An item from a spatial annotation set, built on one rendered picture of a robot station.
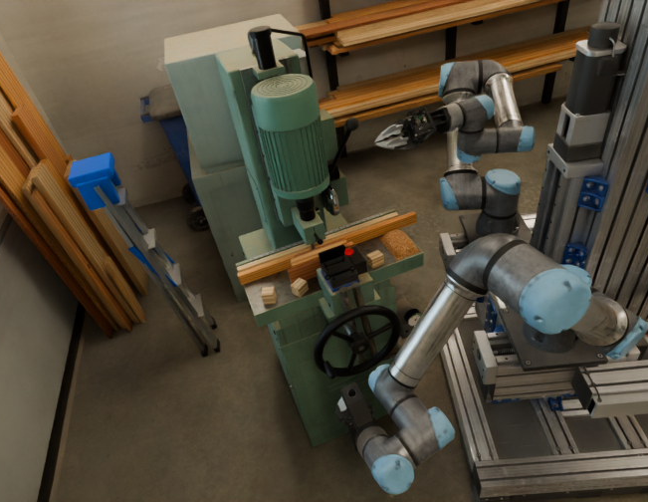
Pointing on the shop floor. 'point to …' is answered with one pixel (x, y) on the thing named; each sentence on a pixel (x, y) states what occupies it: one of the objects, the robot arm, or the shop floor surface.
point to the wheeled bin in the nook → (164, 111)
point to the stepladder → (140, 242)
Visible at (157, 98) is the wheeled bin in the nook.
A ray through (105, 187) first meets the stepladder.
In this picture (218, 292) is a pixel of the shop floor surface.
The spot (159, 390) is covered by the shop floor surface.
